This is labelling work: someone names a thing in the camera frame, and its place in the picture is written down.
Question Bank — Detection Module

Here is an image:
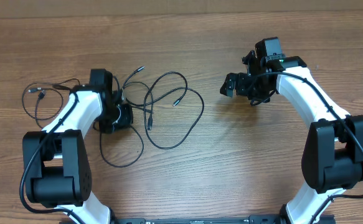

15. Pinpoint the black cable bundle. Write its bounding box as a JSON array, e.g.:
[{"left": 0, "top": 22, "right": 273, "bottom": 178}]
[{"left": 92, "top": 65, "right": 205, "bottom": 169}]

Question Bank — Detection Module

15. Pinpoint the separated thin black cable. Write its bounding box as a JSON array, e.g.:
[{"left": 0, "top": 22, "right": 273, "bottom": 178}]
[{"left": 21, "top": 78, "right": 82, "bottom": 129}]

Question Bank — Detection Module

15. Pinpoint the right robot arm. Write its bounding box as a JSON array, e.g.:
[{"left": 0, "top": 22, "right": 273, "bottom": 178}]
[{"left": 219, "top": 37, "right": 363, "bottom": 223}]

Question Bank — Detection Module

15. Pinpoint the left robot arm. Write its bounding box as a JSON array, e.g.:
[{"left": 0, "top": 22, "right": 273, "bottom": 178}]
[{"left": 19, "top": 68, "right": 133, "bottom": 223}]

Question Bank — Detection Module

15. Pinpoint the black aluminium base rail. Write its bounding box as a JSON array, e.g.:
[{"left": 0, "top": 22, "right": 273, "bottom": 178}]
[{"left": 115, "top": 213, "right": 336, "bottom": 224}]

